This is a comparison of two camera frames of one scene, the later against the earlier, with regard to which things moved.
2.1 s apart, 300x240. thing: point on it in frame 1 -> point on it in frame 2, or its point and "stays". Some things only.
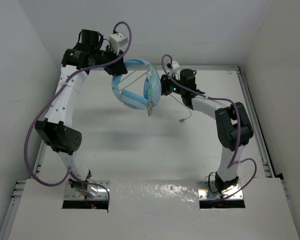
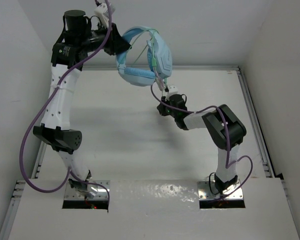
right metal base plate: [207, 190] stays
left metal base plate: [72, 194] stays
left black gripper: [116, 69] -> [115, 44]
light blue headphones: [152, 85] -> [159, 56]
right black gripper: [165, 81] -> [162, 110]
